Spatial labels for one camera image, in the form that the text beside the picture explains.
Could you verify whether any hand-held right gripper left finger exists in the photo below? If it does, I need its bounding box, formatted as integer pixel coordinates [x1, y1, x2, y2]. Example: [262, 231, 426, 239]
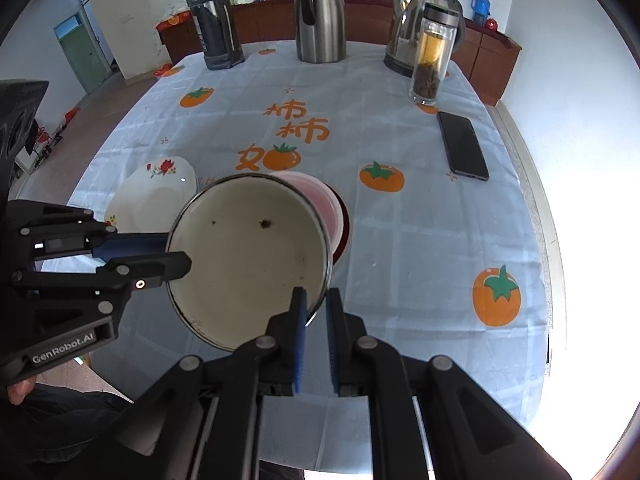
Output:
[60, 287, 308, 480]

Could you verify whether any glass tea bottle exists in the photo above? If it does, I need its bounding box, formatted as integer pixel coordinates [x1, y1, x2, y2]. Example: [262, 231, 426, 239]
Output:
[409, 2, 460, 104]

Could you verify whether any white plate with red flowers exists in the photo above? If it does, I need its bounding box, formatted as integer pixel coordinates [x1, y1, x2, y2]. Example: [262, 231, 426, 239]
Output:
[102, 157, 199, 235]

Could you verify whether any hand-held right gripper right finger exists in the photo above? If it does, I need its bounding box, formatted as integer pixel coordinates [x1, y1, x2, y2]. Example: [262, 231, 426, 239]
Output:
[325, 287, 574, 480]

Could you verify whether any pink bowl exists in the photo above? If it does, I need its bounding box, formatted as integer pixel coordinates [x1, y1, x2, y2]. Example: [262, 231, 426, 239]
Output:
[267, 170, 347, 262]

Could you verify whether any person's dark clothing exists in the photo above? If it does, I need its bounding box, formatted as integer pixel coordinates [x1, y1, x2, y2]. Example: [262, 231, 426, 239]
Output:
[0, 389, 148, 480]

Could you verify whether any cream enamel bowl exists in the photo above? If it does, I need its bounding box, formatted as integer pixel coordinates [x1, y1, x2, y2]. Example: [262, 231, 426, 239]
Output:
[165, 173, 334, 352]

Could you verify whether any person's left hand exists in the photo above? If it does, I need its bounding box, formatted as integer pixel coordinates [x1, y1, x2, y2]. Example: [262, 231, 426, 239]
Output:
[7, 376, 39, 406]

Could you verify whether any steel thermal carafe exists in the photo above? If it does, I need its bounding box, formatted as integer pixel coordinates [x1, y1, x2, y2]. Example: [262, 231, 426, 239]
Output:
[293, 0, 348, 64]

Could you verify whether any dark red bowl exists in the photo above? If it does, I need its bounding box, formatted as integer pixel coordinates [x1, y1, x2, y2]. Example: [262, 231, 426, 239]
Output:
[320, 182, 352, 267]

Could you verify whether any stainless electric kettle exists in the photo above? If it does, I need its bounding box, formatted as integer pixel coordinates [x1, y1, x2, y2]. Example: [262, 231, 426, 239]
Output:
[383, 0, 466, 79]

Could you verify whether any dark grey thermos jug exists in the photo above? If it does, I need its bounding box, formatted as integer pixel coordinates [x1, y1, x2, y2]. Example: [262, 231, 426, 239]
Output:
[184, 0, 246, 71]

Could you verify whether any green door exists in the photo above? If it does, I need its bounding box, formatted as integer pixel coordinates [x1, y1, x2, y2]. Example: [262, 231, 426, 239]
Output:
[54, 10, 114, 94]

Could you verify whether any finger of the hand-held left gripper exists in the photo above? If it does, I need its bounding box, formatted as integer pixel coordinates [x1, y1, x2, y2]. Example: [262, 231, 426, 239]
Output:
[10, 252, 194, 314]
[6, 200, 172, 262]

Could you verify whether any persimmon print tablecloth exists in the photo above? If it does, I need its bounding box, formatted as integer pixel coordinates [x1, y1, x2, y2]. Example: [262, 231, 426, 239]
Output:
[12, 40, 552, 472]

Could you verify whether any brown wooden sideboard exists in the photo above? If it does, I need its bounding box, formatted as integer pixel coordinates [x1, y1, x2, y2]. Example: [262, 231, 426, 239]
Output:
[156, 0, 523, 106]

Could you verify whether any black smartphone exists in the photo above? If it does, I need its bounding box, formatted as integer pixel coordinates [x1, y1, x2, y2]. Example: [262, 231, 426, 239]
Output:
[437, 111, 490, 182]

